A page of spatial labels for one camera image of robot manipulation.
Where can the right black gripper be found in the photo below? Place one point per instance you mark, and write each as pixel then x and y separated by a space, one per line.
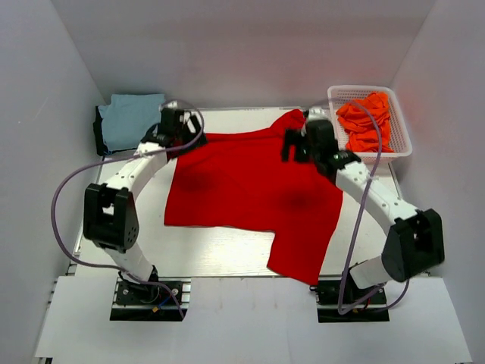
pixel 295 138

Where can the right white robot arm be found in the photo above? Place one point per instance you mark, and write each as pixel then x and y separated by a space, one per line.
pixel 414 238

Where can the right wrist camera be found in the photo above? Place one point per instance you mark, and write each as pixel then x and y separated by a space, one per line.
pixel 341 158

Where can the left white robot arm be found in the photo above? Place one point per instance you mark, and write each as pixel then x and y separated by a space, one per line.
pixel 110 219

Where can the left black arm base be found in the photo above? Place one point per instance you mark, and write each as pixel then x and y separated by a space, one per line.
pixel 134 303

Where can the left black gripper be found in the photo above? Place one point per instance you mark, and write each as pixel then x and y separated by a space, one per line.
pixel 199 139

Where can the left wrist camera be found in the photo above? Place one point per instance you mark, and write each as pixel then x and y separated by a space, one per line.
pixel 168 131

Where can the folded light blue t shirt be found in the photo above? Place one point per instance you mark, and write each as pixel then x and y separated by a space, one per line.
pixel 127 118

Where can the white plastic basket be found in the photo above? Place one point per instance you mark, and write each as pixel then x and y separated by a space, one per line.
pixel 399 139

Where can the red t shirt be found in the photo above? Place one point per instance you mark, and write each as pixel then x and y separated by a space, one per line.
pixel 239 181

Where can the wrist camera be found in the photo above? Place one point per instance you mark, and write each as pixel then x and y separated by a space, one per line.
pixel 341 158
pixel 168 131

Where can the orange t shirt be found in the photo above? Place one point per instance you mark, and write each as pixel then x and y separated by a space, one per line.
pixel 359 127

